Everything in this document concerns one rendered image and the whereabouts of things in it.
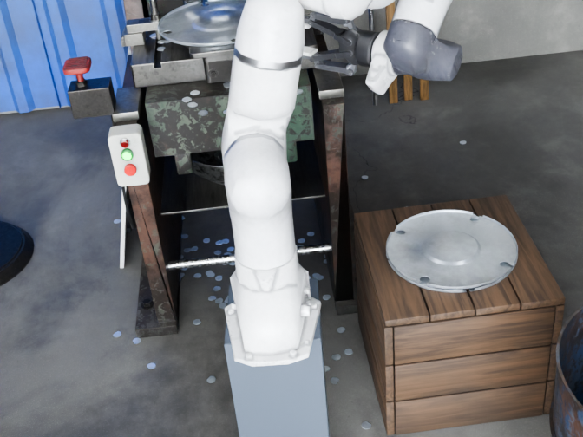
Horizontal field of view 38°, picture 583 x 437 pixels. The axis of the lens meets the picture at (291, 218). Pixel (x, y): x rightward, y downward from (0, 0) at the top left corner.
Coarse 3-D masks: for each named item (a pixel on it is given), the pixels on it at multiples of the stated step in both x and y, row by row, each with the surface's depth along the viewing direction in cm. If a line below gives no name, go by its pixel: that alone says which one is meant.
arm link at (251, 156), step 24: (240, 144) 142; (264, 144) 141; (240, 168) 137; (264, 168) 136; (288, 168) 141; (240, 192) 136; (264, 192) 136; (288, 192) 138; (240, 216) 144; (264, 216) 139; (288, 216) 149; (240, 240) 151; (264, 240) 149; (288, 240) 152; (264, 264) 153
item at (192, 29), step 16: (208, 0) 214; (224, 0) 214; (240, 0) 213; (176, 16) 207; (192, 16) 206; (208, 16) 203; (224, 16) 203; (240, 16) 202; (160, 32) 199; (176, 32) 199; (192, 32) 198; (208, 32) 197; (224, 32) 196
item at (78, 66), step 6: (66, 60) 196; (72, 60) 196; (78, 60) 195; (84, 60) 195; (90, 60) 196; (66, 66) 193; (72, 66) 193; (78, 66) 192; (84, 66) 192; (90, 66) 195; (66, 72) 192; (72, 72) 192; (78, 72) 192; (84, 72) 192; (78, 78) 196
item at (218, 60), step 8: (232, 40) 193; (192, 48) 191; (200, 48) 190; (208, 48) 190; (216, 48) 190; (224, 48) 189; (232, 48) 189; (192, 56) 189; (200, 56) 188; (208, 56) 189; (216, 56) 202; (224, 56) 202; (232, 56) 202; (208, 64) 202; (216, 64) 203; (224, 64) 203; (232, 64) 203; (208, 72) 203; (216, 72) 204; (224, 72) 204; (208, 80) 205; (216, 80) 205; (224, 80) 205
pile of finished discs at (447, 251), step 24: (432, 216) 203; (456, 216) 202; (480, 216) 201; (408, 240) 196; (432, 240) 194; (456, 240) 193; (480, 240) 193; (504, 240) 193; (408, 264) 188; (432, 264) 188; (456, 264) 187; (480, 264) 186; (504, 264) 187; (432, 288) 182; (456, 288) 180; (480, 288) 181
